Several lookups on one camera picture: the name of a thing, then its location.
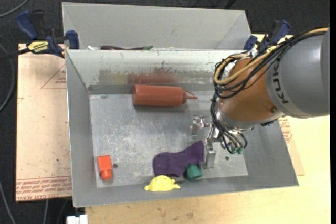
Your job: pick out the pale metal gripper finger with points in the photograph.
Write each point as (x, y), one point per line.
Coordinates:
(210, 158)
(199, 122)

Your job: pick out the green cup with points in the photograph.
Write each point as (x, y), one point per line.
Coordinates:
(193, 172)

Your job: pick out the purple cloth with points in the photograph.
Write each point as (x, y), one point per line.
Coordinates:
(176, 161)

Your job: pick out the red-brown squeeze bottle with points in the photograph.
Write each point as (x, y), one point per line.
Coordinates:
(157, 95)

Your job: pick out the yellow toy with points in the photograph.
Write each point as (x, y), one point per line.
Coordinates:
(161, 183)

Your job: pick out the grey metal bin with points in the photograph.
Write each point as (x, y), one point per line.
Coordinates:
(136, 128)

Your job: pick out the orange block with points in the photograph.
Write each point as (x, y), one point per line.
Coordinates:
(105, 166)

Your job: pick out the brown cardboard board, red print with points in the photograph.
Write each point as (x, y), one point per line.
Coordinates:
(42, 118)

